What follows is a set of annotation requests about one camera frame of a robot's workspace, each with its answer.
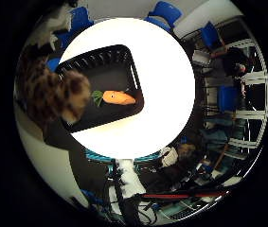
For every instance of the red bar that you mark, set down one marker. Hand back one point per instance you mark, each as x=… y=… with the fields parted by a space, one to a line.
x=184 y=195

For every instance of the blue chair by the shelves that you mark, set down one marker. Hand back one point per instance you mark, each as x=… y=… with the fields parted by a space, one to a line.
x=228 y=98

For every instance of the blue jacket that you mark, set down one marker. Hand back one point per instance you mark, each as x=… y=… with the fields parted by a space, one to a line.
x=216 y=136

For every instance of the seated person with brown hair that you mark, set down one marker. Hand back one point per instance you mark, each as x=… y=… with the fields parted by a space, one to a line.
x=184 y=155

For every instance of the spotted leopard plush toy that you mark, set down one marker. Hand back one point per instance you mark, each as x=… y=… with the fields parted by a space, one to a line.
x=53 y=94

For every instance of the orange carrot plush toy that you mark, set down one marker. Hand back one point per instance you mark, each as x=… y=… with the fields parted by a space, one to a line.
x=118 y=97

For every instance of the black slotted plastic basket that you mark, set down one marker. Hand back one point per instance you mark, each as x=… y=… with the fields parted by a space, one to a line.
x=108 y=78

